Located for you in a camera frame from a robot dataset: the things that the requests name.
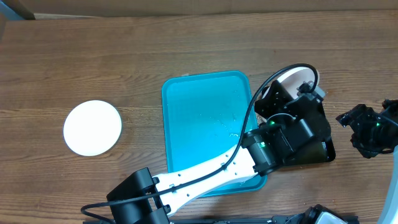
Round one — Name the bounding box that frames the white plate red stain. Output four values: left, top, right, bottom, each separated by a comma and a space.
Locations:
277, 67, 326, 99

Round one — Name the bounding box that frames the white plate blue rim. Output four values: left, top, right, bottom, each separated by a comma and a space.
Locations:
63, 100, 122, 157

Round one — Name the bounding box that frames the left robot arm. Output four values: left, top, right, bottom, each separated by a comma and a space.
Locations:
107, 81, 335, 223

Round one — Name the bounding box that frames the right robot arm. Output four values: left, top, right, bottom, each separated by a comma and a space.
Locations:
336, 100, 397, 223

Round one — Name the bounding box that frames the black plastic tray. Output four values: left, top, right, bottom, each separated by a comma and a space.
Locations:
254, 82, 336, 167

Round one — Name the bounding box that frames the teal plastic tray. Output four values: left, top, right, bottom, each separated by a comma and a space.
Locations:
160, 70, 268, 198

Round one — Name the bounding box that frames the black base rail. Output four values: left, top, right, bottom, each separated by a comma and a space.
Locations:
82, 213, 360, 224

